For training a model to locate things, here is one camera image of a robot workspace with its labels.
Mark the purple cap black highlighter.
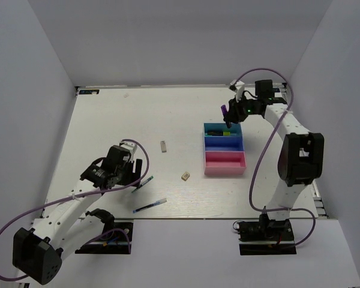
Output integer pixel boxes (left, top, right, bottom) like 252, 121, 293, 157
221, 104, 232, 128

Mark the purple cable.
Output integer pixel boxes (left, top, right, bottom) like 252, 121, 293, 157
0, 138, 151, 282
230, 67, 316, 249

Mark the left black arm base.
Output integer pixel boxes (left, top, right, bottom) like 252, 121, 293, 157
74, 221, 134, 255

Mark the blue clear pen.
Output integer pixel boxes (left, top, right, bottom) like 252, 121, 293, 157
133, 198, 167, 214

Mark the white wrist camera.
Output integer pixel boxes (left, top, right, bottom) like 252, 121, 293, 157
119, 141, 137, 162
229, 80, 245, 102

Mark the white long eraser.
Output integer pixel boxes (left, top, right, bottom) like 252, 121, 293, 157
160, 140, 167, 153

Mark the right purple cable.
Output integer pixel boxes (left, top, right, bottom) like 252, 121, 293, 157
230, 67, 316, 249

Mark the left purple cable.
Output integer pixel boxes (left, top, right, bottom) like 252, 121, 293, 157
0, 138, 151, 282

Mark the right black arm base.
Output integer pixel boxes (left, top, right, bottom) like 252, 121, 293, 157
232, 214, 296, 256

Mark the left blue corner label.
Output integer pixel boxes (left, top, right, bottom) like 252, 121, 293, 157
79, 89, 100, 95

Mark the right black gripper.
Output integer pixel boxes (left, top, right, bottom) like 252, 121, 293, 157
224, 92, 260, 124

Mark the green cap black highlighter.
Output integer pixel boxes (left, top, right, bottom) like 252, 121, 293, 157
206, 131, 224, 136

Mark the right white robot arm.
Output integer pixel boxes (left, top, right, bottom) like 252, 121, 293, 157
224, 80, 325, 239

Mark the three-colour compartment box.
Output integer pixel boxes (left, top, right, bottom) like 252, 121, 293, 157
203, 123, 247, 177

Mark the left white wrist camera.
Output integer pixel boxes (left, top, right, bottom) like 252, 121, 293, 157
119, 141, 137, 162

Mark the small beige eraser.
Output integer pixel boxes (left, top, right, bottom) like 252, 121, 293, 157
181, 172, 190, 181

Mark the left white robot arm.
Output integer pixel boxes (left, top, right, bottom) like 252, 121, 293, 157
13, 140, 142, 285

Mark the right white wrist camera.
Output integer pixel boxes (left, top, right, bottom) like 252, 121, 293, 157
229, 80, 245, 102

